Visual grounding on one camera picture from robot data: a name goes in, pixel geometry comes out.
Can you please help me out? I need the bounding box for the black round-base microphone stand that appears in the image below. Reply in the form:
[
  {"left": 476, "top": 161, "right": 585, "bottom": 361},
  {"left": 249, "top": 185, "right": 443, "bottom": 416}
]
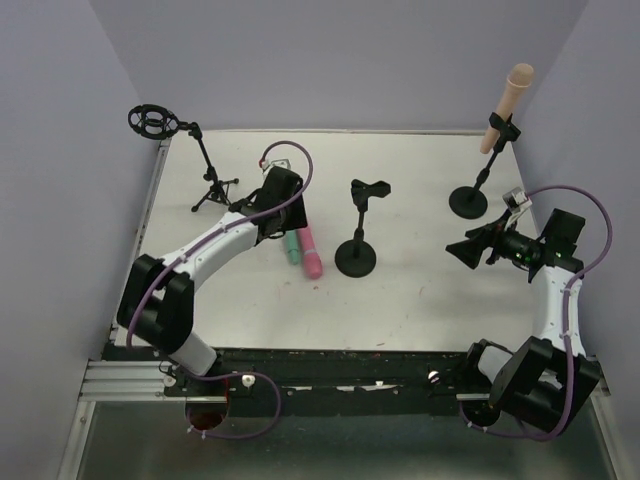
[{"left": 449, "top": 112, "right": 521, "bottom": 220}]

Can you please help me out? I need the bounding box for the black clip round-base stand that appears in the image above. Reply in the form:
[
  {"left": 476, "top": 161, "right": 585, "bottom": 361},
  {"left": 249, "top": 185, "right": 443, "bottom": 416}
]
[{"left": 334, "top": 179, "right": 391, "bottom": 278}]

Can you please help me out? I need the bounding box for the peach microphone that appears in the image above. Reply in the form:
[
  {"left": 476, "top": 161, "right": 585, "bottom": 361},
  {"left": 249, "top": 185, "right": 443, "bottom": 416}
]
[{"left": 480, "top": 63, "right": 534, "bottom": 154}]

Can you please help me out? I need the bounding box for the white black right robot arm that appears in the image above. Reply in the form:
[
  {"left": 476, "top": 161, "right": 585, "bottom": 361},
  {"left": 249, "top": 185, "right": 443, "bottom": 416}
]
[{"left": 445, "top": 209, "right": 600, "bottom": 433}]

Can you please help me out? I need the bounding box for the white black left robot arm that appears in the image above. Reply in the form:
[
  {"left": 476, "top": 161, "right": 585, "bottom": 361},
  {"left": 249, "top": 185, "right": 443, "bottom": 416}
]
[{"left": 116, "top": 166, "right": 307, "bottom": 376}]

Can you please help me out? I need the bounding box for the mint green microphone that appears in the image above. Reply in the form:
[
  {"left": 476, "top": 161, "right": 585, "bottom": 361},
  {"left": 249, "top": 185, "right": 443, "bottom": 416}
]
[{"left": 284, "top": 230, "right": 301, "bottom": 265}]

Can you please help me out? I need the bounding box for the pink microphone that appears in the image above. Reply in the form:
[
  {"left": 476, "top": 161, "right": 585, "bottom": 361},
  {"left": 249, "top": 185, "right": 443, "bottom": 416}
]
[{"left": 297, "top": 227, "right": 323, "bottom": 280}]

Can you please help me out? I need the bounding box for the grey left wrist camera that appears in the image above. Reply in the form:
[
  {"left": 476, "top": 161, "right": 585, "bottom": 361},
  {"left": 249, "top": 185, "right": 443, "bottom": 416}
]
[{"left": 259, "top": 158, "right": 291, "bottom": 174}]

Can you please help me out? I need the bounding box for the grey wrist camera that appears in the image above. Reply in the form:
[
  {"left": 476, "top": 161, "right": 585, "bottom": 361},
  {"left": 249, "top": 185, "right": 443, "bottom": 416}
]
[
  {"left": 259, "top": 158, "right": 291, "bottom": 174},
  {"left": 502, "top": 187, "right": 532, "bottom": 215}
]

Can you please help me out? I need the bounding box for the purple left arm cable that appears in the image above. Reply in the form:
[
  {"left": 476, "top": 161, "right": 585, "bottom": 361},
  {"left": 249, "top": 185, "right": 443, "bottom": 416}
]
[{"left": 125, "top": 140, "right": 315, "bottom": 441}]

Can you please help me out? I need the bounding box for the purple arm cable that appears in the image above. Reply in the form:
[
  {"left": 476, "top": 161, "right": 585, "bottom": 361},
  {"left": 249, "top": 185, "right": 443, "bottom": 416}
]
[
  {"left": 125, "top": 140, "right": 315, "bottom": 441},
  {"left": 459, "top": 185, "right": 614, "bottom": 443}
]

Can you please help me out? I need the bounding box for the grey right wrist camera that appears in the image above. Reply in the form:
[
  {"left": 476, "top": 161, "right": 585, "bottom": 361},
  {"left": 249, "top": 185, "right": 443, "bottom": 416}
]
[{"left": 502, "top": 187, "right": 532, "bottom": 215}]

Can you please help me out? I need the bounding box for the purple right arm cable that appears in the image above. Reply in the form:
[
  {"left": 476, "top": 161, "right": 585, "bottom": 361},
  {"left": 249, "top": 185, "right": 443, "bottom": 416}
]
[{"left": 459, "top": 185, "right": 614, "bottom": 443}]

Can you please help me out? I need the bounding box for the black tripod shock-mount stand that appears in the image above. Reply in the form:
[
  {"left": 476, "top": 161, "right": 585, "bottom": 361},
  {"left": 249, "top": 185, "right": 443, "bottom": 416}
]
[{"left": 127, "top": 103, "right": 240, "bottom": 213}]

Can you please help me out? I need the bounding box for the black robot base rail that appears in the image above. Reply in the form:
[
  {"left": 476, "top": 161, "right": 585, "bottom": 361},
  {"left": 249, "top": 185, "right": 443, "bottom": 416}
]
[{"left": 104, "top": 339, "right": 501, "bottom": 417}]

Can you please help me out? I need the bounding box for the aluminium frame rail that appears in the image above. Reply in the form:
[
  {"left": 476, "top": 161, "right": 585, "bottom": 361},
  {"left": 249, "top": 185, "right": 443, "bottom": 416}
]
[{"left": 78, "top": 361, "right": 225, "bottom": 404}]

